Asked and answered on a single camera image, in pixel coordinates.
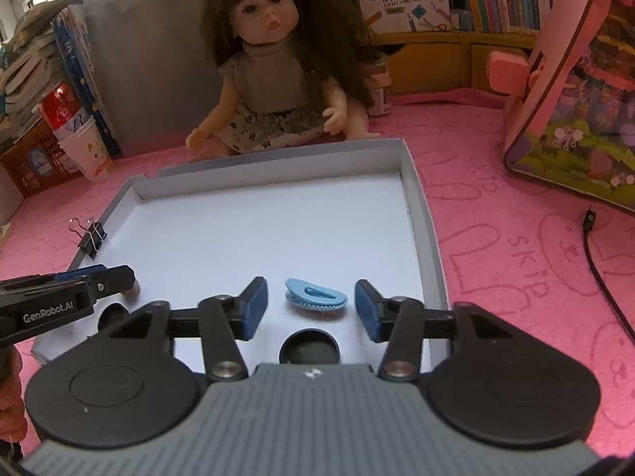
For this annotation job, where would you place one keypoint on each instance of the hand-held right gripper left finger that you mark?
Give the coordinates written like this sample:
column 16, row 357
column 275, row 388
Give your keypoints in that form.
column 253, row 307

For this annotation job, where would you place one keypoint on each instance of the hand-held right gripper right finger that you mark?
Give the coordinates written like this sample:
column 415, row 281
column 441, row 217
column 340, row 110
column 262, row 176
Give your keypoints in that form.
column 368, row 310

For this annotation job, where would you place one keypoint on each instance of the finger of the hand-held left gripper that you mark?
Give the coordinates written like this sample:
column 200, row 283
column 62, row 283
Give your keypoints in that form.
column 114, row 280
column 82, row 271

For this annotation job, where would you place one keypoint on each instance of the light blue hair clip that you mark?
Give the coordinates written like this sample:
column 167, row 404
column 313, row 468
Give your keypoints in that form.
column 315, row 297

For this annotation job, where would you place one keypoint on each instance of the large black round cap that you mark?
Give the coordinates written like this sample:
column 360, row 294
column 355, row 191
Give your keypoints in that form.
column 310, row 347

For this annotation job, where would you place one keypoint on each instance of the white cardboard box tray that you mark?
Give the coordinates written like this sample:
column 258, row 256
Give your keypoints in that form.
column 273, row 228

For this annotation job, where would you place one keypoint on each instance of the person's left hand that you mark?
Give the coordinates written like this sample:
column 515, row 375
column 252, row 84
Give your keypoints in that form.
column 11, row 401

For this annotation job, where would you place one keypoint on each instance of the black binder clip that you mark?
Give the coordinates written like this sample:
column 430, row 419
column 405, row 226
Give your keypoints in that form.
column 94, row 240

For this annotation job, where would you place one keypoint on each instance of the orange plastic basket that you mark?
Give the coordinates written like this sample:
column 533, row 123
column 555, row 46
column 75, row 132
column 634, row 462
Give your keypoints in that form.
column 30, row 168

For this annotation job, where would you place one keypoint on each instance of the white paper cup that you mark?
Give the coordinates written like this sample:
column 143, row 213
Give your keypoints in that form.
column 87, row 153

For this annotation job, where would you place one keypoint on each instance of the pink rabbit-print towel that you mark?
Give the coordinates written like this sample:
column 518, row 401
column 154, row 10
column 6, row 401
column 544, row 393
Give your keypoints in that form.
column 521, row 267

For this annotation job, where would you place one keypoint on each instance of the red drink can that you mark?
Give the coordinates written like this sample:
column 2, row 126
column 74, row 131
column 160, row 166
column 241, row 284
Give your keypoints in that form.
column 59, row 109

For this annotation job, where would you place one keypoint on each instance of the blue upright books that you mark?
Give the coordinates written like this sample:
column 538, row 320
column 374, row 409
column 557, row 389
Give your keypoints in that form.
column 84, row 74

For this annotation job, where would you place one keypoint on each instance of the stack of lying books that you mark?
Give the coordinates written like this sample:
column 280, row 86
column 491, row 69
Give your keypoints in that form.
column 27, row 69

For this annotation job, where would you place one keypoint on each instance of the grey translucent panel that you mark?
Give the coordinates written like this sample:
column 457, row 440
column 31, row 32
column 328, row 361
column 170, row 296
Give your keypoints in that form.
column 149, row 69

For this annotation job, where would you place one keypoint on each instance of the small brown-lidded jar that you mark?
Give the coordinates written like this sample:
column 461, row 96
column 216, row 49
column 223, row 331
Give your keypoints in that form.
column 381, row 89

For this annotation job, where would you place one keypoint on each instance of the long-haired baby doll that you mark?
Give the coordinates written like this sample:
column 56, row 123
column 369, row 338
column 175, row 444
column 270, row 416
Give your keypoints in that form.
column 278, row 59

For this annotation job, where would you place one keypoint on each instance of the yellow wooden drawer shelf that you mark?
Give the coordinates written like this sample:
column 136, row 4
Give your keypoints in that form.
column 436, row 64

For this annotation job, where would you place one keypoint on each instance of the pink triangular toy house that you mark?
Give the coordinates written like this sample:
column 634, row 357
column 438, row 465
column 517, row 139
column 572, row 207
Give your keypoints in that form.
column 580, row 109

